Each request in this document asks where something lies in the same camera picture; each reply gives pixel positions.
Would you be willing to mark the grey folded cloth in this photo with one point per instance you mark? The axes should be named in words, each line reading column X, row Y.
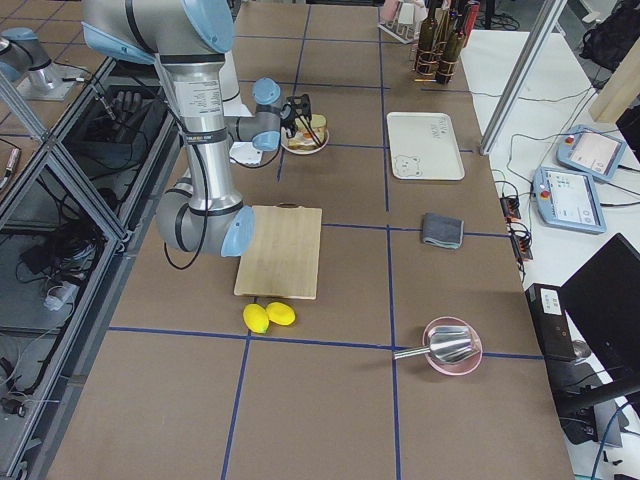
column 442, row 231

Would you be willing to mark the bread slice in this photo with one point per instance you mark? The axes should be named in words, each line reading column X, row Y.
column 300, row 142
column 317, row 124

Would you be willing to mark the orange black connector box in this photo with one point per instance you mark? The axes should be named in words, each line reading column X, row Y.
column 510, row 207

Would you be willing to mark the teach pendant far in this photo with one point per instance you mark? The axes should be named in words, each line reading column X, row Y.
column 591, row 151

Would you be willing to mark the brown wine bottle left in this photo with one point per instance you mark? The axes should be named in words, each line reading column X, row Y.
column 426, row 40

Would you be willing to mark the black monitor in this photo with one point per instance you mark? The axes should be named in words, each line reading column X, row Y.
column 602, row 300

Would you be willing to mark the teach pendant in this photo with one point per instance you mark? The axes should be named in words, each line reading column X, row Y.
column 591, row 151
column 568, row 200

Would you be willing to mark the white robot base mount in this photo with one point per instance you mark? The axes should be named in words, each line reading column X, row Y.
column 233, row 105

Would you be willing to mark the bamboo cutting board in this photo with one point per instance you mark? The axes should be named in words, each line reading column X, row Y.
column 283, row 258

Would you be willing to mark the brown wine bottle right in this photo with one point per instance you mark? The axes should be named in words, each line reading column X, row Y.
column 450, row 55

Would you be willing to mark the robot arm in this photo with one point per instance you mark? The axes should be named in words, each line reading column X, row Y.
column 188, row 43
column 22, row 52

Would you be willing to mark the metal scoop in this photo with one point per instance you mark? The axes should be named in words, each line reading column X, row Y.
column 445, row 344

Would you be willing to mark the brown wine bottle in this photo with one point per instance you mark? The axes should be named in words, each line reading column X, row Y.
column 426, row 40
column 450, row 55

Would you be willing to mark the black computer box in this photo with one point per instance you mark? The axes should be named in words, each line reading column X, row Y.
column 550, row 322

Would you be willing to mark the teach pendant near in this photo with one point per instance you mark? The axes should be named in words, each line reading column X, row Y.
column 568, row 200

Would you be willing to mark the copper wire bottle rack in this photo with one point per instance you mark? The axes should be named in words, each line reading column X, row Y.
column 437, row 61

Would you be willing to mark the yellow lemon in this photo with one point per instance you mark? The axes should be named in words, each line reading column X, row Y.
column 256, row 318
column 280, row 313

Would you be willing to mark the white round plate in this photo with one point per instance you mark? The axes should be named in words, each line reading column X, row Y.
column 283, row 135

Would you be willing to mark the aluminium frame post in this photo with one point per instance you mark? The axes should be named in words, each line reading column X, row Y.
column 532, row 48

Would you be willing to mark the black backpack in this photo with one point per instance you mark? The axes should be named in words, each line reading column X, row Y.
column 608, row 43

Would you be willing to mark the white wire rack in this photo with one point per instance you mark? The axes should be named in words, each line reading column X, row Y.
column 401, row 26

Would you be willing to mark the yellow lemon far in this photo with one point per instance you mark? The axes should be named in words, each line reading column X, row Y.
column 280, row 313

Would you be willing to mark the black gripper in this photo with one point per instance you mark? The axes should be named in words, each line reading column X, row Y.
column 290, row 125

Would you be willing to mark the yellow lemon near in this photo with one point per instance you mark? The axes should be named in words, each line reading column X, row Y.
column 256, row 318

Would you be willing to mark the cream bear tray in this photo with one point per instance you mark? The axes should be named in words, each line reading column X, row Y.
column 423, row 146

